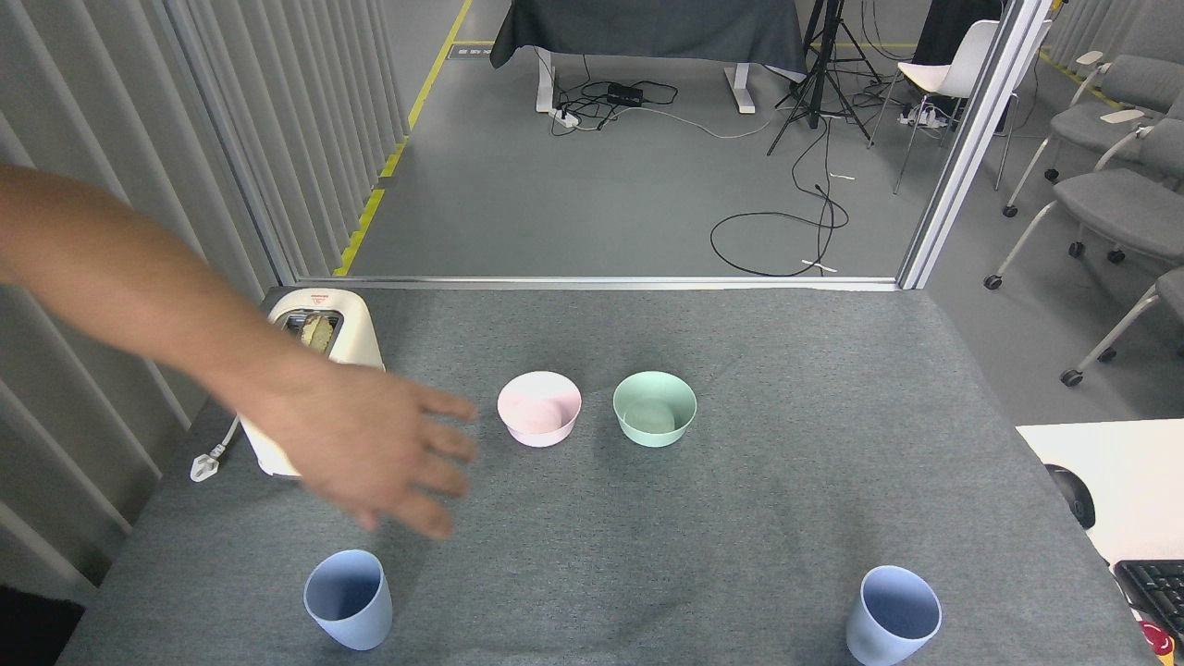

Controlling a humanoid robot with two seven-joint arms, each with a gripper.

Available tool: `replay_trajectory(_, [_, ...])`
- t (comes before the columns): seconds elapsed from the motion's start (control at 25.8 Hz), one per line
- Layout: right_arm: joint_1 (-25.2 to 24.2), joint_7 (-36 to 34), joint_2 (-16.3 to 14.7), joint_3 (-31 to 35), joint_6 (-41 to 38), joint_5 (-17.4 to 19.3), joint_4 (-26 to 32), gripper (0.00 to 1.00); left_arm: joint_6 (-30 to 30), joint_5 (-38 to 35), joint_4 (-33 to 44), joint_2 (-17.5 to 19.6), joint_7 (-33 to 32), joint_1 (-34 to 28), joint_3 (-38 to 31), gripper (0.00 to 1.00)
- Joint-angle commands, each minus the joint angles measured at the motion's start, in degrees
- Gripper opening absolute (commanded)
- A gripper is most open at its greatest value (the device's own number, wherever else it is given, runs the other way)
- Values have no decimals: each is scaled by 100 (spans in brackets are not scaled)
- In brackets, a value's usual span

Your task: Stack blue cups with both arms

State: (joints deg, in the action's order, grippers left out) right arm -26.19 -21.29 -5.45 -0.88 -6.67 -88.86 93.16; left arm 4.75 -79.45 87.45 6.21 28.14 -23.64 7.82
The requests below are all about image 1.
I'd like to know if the person's hand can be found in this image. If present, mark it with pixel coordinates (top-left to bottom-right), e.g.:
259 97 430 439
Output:
236 354 480 541

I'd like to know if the black floor cable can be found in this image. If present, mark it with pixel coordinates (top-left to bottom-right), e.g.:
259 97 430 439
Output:
709 116 850 278

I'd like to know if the pink bowl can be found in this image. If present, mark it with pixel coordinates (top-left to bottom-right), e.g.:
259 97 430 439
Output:
497 371 583 449

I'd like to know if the dark grey table cloth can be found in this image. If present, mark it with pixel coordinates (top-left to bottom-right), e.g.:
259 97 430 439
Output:
489 0 808 80

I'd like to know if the green bowl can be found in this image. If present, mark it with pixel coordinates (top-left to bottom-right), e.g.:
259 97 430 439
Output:
612 371 698 449

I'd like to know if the grey office chair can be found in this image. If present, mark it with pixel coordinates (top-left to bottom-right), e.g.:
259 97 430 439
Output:
983 118 1184 291
1060 268 1184 388
1003 53 1184 219

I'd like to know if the white chair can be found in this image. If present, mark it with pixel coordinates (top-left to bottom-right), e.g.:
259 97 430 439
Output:
868 18 1055 196

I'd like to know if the silver frame post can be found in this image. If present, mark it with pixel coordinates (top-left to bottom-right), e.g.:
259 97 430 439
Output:
897 0 1055 290
153 0 299 288

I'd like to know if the cream toaster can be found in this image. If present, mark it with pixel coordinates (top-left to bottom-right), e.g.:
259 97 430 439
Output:
239 288 386 479

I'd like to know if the silver frame rail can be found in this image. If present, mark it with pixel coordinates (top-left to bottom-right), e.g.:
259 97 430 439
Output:
296 275 900 293

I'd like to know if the white table leg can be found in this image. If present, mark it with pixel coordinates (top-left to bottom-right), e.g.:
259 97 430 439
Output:
724 65 757 115
535 48 561 114

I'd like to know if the white desk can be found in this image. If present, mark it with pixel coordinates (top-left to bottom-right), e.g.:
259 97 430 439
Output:
1016 419 1184 567

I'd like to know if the blue cup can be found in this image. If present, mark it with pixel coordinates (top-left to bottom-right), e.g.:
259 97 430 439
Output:
845 565 943 666
303 549 393 651

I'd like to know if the white power cord with plug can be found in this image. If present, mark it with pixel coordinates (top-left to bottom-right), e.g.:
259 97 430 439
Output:
190 418 243 484

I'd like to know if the black keyboard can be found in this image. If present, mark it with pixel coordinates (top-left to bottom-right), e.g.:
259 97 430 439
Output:
1113 560 1184 644

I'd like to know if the black tripod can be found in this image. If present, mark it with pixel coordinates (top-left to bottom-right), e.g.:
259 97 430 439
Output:
767 0 882 156

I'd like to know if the black computer mouse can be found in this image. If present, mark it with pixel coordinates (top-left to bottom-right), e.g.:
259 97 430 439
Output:
1045 464 1097 530

